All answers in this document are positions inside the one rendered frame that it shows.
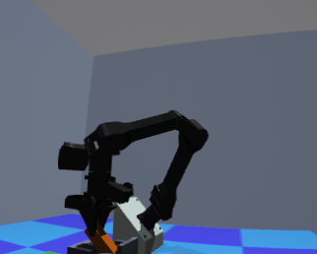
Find orange l-shaped part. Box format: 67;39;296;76
84;222;117;254

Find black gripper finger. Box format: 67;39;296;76
77;209;103;236
97;205;117;229

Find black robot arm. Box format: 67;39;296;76
58;110;209;230

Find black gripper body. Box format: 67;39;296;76
64;171;115;211

